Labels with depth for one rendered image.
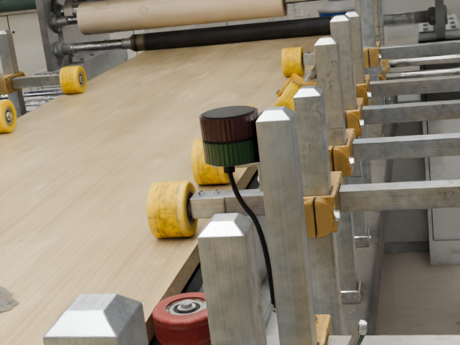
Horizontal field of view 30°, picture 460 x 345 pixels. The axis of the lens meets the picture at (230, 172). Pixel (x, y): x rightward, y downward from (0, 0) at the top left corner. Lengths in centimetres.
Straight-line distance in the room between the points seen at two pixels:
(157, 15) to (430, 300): 144
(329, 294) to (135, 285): 26
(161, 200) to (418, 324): 185
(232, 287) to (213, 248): 3
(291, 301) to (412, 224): 257
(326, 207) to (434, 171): 217
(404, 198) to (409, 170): 222
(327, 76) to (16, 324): 60
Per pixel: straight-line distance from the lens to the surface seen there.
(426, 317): 298
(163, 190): 120
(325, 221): 110
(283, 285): 90
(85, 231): 132
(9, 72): 271
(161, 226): 120
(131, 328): 39
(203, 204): 120
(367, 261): 161
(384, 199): 116
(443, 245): 335
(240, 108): 87
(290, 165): 85
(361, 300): 146
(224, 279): 63
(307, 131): 110
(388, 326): 293
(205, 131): 85
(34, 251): 128
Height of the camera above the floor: 131
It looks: 16 degrees down
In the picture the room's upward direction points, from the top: 7 degrees counter-clockwise
